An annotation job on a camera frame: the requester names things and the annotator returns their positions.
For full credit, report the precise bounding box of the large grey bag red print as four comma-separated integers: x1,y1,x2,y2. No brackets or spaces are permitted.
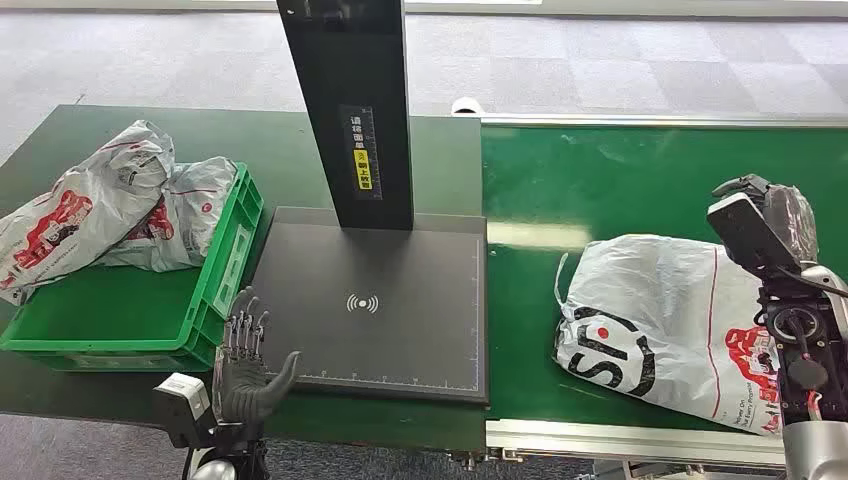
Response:
0,119,177,307

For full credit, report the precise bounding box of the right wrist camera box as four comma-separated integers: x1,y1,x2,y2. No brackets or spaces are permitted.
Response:
706,193,804,280

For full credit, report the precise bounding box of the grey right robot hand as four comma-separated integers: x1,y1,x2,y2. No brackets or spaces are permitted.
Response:
712,173,821,266

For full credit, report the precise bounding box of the aluminium conveyor frame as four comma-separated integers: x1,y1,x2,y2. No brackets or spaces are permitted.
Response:
480,112,848,480

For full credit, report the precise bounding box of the green conveyor belt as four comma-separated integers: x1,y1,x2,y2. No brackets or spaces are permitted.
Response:
480,122,848,432

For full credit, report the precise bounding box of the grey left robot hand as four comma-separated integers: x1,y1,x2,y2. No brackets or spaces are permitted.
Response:
213,286,302,425

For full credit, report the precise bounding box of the grey courier bag black logo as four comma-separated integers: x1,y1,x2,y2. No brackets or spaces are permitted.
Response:
553,233,786,439

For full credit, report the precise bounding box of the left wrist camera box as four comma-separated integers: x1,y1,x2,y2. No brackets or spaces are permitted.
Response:
152,372,217,450

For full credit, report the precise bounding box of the black scanner platform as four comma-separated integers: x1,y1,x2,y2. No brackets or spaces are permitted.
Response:
248,205,490,407

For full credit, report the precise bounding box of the black yellow column label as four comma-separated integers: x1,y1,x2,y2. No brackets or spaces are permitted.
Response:
339,104,384,201

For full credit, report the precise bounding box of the small grey bag red print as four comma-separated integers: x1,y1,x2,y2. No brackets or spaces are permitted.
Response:
92,156,238,274

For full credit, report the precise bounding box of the green plastic crate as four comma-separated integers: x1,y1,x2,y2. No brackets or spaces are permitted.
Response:
0,162,265,374

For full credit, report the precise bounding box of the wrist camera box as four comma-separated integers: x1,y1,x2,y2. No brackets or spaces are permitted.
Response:
152,372,217,450
706,193,804,280

